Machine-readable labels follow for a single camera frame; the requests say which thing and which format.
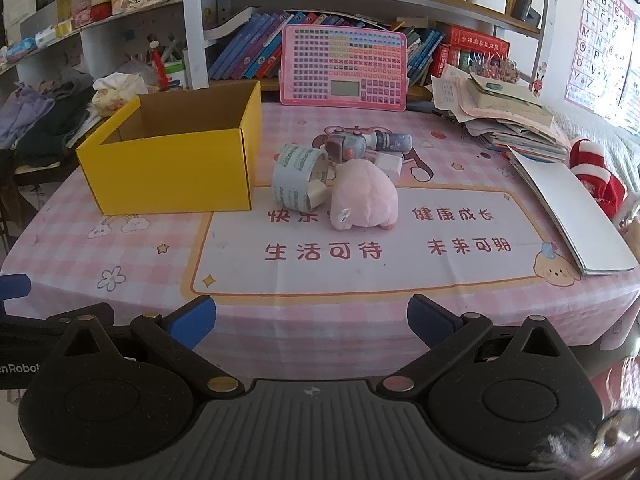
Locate pink plush toy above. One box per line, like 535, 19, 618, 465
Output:
330, 159, 398, 231

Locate white power adapter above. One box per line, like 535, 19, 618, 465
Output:
374, 153, 404, 185

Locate clear packing tape roll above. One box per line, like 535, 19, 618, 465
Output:
271, 144, 330, 212

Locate pink cartoon table mat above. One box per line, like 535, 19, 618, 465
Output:
3, 104, 639, 378

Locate pile of clothes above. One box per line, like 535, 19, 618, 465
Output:
1, 68, 96, 167

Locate yellow cardboard box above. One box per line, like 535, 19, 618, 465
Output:
77, 80, 262, 216

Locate floral tissue box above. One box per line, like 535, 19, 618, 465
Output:
91, 73, 160, 117

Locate red white striped plush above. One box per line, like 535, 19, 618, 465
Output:
568, 139, 626, 219

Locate stack of papers and books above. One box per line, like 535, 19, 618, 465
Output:
431, 64, 570, 162

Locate white green pen holder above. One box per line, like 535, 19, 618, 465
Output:
164, 60, 188, 89

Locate pink learning tablet toy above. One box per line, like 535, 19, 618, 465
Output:
278, 24, 409, 112

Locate red boxed books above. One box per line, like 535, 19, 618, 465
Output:
430, 24, 510, 77

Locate row of blue purple books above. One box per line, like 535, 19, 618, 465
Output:
207, 11, 317, 80

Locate alphabet wall poster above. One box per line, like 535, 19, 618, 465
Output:
565, 0, 639, 136

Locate white bookshelf frame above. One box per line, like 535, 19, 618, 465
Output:
1, 0, 551, 96

